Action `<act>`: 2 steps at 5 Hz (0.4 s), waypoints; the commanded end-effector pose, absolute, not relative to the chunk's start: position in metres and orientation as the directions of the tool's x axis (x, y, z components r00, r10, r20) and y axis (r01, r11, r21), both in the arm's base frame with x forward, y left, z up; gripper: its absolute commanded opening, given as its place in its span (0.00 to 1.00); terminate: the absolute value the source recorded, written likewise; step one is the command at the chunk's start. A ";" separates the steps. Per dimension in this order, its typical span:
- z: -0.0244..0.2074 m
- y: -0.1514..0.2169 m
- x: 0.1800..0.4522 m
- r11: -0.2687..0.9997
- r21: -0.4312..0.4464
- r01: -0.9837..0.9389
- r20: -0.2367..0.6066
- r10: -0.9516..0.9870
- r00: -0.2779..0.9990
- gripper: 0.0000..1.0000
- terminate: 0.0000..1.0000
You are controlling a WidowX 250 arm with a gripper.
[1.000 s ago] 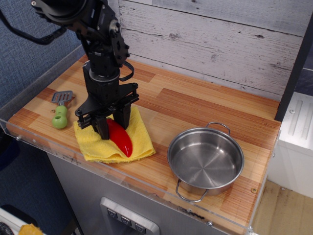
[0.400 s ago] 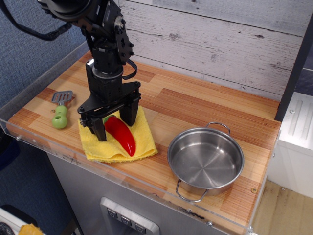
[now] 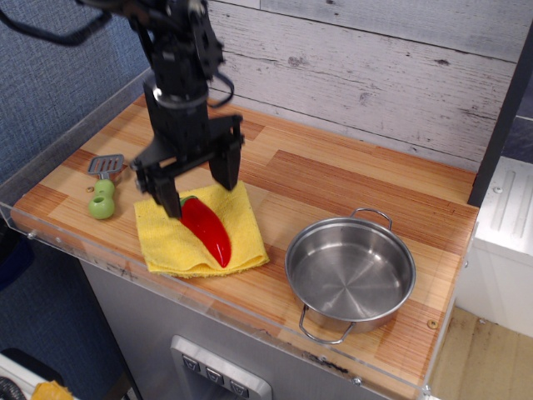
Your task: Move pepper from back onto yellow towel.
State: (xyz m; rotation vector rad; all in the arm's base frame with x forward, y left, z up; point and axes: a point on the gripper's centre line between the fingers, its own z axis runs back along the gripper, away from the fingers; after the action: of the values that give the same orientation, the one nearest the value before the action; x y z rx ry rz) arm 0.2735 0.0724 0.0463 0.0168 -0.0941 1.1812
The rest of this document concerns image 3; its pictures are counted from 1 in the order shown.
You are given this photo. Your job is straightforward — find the steel pot with handles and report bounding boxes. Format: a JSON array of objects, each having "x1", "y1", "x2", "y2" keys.
[{"x1": 285, "y1": 207, "x2": 416, "y2": 345}]

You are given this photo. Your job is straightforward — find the yellow folded towel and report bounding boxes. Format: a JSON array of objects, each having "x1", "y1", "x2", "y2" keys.
[{"x1": 134, "y1": 182, "x2": 269, "y2": 278}]

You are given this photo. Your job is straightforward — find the green handled toy spatula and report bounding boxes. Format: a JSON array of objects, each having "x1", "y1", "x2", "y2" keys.
[{"x1": 87, "y1": 154, "x2": 124, "y2": 220}]

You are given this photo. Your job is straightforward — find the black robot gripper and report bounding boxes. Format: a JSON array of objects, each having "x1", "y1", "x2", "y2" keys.
[{"x1": 131, "y1": 81, "x2": 244, "y2": 219}]

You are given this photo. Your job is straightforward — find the black vertical post right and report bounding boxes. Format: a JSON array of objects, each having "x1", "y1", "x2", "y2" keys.
[{"x1": 467, "y1": 26, "x2": 532, "y2": 207}]

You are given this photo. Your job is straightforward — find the clear acrylic table guard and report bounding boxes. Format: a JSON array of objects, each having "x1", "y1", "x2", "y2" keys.
[{"x1": 1, "y1": 77, "x2": 477, "y2": 399}]

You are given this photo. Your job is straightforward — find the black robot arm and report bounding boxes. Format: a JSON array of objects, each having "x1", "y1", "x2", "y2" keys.
[{"x1": 1, "y1": 1, "x2": 244, "y2": 219}]

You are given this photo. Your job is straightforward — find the silver dispenser button panel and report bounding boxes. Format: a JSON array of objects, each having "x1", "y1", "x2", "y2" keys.
[{"x1": 170, "y1": 335, "x2": 273, "y2": 399}]

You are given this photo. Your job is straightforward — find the silver toy fridge cabinet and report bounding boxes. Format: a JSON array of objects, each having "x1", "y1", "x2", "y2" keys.
[{"x1": 82, "y1": 262, "x2": 382, "y2": 399}]

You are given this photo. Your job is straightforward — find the white ribbed appliance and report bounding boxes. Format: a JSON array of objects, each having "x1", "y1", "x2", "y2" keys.
[{"x1": 456, "y1": 157, "x2": 532, "y2": 337}]

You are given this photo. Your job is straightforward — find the yellow cloth bottom corner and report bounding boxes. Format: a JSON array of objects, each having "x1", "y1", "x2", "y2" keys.
[{"x1": 31, "y1": 381, "x2": 74, "y2": 400}]

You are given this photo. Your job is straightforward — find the red toy chili pepper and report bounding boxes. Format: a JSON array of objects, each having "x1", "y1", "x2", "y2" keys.
[{"x1": 180, "y1": 196, "x2": 232, "y2": 268}]

